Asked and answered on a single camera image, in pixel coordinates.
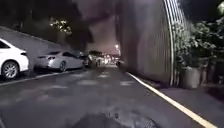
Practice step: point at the row of parked vehicles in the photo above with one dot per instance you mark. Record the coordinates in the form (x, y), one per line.
(96, 58)

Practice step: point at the potted bush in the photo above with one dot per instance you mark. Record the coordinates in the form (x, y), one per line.
(193, 50)

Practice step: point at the trees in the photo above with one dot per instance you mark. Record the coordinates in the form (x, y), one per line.
(43, 20)

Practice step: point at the silver car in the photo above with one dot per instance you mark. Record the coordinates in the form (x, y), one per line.
(58, 60)

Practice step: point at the white car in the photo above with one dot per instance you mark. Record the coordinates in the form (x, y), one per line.
(11, 60)

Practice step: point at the corrugated metal fence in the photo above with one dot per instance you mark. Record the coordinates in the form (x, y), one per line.
(146, 40)

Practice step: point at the dark asphalt road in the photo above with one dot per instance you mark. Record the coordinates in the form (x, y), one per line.
(100, 96)

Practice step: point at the grey sloping wall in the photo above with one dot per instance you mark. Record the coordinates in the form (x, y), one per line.
(30, 45)

